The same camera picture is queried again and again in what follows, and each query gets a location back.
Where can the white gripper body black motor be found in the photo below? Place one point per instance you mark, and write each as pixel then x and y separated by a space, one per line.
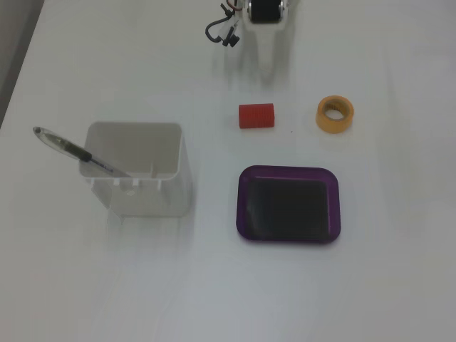
pixel 268 14

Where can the white plastic container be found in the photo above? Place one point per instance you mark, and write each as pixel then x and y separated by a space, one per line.
pixel 149 194

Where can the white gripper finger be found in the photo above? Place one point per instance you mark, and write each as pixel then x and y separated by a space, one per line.
pixel 266 46

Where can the yellow tape roll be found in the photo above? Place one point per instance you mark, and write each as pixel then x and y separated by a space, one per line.
pixel 326 123

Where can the red ribbed cube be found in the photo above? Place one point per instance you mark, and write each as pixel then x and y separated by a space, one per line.
pixel 256 115

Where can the clear black ballpoint pen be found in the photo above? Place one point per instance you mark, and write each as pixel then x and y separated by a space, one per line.
pixel 71 146

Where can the purple tray box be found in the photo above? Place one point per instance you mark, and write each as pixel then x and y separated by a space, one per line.
pixel 288 210

